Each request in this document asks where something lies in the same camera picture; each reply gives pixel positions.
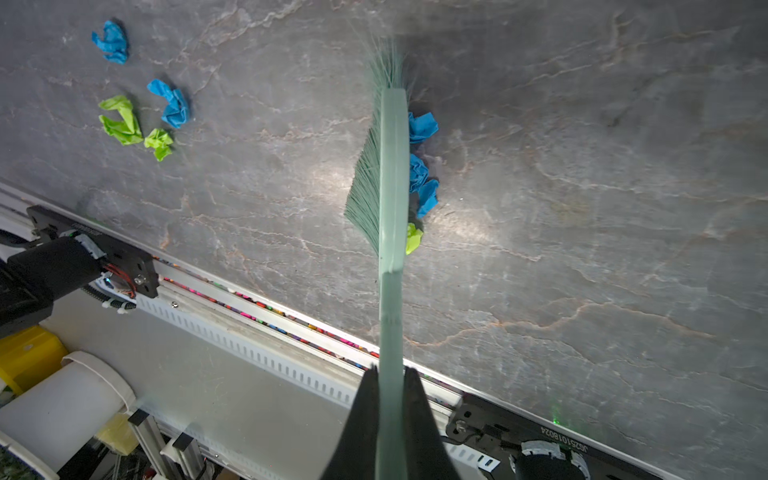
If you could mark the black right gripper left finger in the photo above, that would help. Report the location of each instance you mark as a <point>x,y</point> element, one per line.
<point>354,457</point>

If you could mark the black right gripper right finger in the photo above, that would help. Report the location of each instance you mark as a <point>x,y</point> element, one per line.
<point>426,456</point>

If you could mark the mint green hand brush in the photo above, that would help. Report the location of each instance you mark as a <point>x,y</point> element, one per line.
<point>377,205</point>

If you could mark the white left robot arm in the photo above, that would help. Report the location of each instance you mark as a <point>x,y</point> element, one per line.
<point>31,281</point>

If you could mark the white cylinder under table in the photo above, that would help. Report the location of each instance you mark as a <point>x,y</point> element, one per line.
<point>48,424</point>

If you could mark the blue scrap cluster centre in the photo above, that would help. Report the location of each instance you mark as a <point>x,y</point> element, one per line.
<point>422,184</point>

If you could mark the yellow box under table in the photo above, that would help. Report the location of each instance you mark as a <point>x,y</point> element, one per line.
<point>29,357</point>

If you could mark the small blue paper scrap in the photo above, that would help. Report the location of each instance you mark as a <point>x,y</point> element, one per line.
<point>176,112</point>

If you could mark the lime green scrap pair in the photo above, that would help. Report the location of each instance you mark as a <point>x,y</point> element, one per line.
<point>127,130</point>

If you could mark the small blue scrap left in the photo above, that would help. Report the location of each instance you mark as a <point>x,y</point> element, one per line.
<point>112,43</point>

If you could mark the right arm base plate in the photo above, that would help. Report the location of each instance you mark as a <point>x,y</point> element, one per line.
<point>487,441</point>

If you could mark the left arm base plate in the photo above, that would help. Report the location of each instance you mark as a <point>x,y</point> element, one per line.
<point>134,263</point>

